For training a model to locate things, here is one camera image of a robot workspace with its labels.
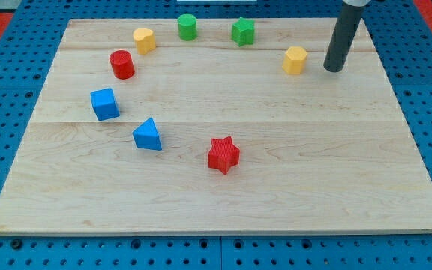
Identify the red star block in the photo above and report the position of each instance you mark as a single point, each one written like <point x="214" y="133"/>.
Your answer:
<point x="223" y="154"/>

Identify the light wooden board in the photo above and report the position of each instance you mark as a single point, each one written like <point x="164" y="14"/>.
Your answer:
<point x="321" y="153"/>

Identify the green star block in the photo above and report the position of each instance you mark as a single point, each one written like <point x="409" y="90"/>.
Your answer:
<point x="243" y="32"/>

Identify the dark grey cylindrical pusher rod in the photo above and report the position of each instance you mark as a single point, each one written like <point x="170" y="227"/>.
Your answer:
<point x="343" y="35"/>

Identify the blue triangle block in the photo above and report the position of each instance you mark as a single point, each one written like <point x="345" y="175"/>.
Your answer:
<point x="146" y="136"/>

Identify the yellow hexagon block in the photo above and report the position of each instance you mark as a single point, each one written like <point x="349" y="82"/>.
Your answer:
<point x="294" y="60"/>

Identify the blue cube block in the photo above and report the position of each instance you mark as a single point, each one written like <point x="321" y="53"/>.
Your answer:
<point x="104" y="104"/>

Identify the red cylinder block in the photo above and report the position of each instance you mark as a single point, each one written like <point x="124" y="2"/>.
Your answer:
<point x="122" y="64"/>

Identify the green cylinder block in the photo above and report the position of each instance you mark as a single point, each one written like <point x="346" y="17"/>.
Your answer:
<point x="187" y="27"/>

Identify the yellow heart block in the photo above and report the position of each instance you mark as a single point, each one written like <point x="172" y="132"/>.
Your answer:
<point x="144" y="39"/>

